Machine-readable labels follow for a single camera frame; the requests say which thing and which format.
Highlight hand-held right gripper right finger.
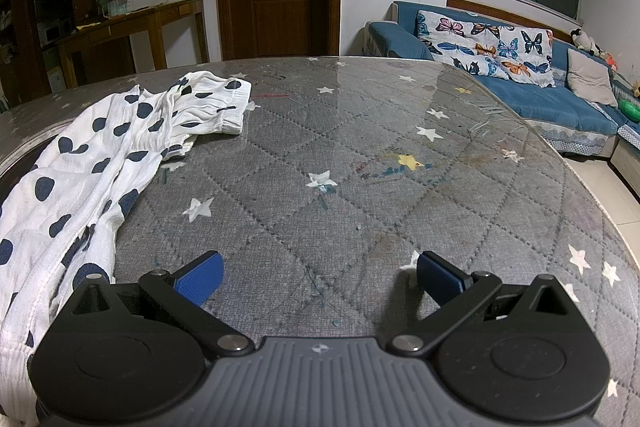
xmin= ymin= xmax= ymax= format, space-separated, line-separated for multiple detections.
xmin=387 ymin=251 xmax=577 ymax=357

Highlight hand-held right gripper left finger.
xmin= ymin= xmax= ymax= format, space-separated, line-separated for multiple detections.
xmin=64 ymin=251 xmax=256 ymax=358

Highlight white polka dot pants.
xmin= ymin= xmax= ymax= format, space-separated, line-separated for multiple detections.
xmin=0 ymin=71 xmax=252 ymax=427

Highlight blue sofa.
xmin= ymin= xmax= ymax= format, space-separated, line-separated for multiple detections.
xmin=364 ymin=1 xmax=640 ymax=202

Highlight round black induction cooktop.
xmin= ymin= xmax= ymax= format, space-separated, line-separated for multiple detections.
xmin=0 ymin=119 xmax=76 ymax=208

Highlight butterfly print pillow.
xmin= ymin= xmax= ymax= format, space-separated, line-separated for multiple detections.
xmin=416 ymin=10 xmax=557 ymax=88

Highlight grey pillow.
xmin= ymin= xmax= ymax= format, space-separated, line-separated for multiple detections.
xmin=566 ymin=48 xmax=618 ymax=108

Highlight white storage box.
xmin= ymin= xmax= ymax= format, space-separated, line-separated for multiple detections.
xmin=44 ymin=49 xmax=66 ymax=92

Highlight wooden side table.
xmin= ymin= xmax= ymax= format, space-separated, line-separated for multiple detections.
xmin=56 ymin=0 xmax=211 ymax=88

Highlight black and white plush toy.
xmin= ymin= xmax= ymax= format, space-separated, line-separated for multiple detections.
xmin=570 ymin=28 xmax=601 ymax=58

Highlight white microwave oven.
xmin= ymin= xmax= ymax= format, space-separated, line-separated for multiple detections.
xmin=39 ymin=19 xmax=73 ymax=45

